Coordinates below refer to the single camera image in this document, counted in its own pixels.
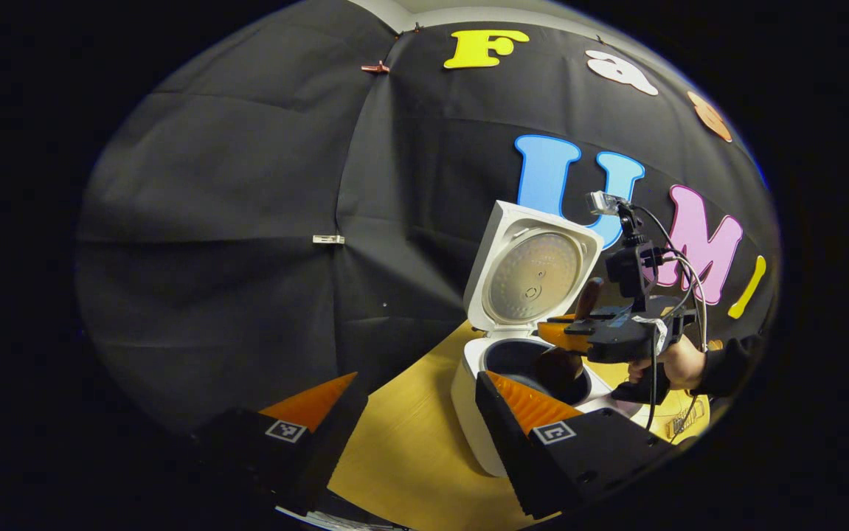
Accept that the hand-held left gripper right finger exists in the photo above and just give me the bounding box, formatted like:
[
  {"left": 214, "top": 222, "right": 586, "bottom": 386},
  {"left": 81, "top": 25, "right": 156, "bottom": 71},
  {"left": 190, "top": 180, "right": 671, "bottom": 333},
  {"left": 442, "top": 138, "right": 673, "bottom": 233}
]
[{"left": 476, "top": 371, "right": 679, "bottom": 519}]

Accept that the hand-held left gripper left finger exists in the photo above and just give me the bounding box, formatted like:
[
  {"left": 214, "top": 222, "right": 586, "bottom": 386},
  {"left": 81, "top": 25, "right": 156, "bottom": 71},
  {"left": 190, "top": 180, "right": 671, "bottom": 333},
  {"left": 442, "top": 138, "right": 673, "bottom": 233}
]
[{"left": 192, "top": 372, "right": 370, "bottom": 517}]

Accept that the brown wooden spoon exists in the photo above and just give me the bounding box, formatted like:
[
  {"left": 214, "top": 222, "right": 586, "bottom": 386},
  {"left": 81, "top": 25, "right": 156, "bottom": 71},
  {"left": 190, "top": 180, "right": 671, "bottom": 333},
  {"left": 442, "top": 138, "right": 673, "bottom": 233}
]
[{"left": 535, "top": 277, "right": 606, "bottom": 395}]

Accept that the white rice cooker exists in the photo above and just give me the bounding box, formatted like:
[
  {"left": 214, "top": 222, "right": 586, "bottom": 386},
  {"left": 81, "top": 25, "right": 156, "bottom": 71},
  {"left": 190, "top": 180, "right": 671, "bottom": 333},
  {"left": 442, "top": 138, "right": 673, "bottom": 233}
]
[{"left": 451, "top": 201, "right": 654, "bottom": 478}]

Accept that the metal wire chopstick holder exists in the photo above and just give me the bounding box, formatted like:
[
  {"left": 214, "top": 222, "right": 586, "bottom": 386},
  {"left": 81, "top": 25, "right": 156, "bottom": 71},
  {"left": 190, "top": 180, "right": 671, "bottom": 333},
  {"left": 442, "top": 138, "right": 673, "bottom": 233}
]
[{"left": 659, "top": 398, "right": 711, "bottom": 443}]

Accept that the black backdrop cloth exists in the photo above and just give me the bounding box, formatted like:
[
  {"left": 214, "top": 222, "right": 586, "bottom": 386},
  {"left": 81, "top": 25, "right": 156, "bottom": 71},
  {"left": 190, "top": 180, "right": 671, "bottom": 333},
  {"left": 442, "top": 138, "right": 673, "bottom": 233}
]
[{"left": 74, "top": 0, "right": 780, "bottom": 443}]

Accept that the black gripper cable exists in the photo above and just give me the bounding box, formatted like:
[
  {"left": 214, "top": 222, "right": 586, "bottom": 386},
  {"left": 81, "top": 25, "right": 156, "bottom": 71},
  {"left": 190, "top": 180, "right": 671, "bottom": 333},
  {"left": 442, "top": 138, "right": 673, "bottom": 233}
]
[{"left": 629, "top": 204, "right": 710, "bottom": 437}]

